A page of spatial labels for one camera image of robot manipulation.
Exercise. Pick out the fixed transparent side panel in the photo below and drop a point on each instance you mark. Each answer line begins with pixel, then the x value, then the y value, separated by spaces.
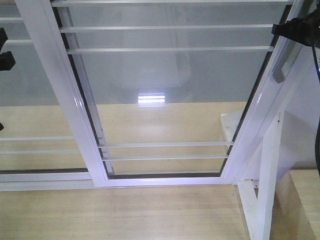
pixel 51 128

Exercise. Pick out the white wooden support brace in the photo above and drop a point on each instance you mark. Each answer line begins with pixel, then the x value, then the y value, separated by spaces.
pixel 255 175

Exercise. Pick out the white fixed door frame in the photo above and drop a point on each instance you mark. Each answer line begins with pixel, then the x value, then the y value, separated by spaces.
pixel 261 128

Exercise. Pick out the grey metal door handle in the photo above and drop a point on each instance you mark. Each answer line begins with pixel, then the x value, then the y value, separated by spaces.
pixel 285 61

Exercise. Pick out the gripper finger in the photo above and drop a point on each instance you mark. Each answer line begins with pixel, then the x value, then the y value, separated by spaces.
pixel 3 37

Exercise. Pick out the white framed transparent sliding door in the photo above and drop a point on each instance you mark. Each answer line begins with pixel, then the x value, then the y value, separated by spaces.
pixel 163 92

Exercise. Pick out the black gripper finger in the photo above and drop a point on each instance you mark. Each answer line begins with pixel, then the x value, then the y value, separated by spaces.
pixel 305 30
pixel 7 61

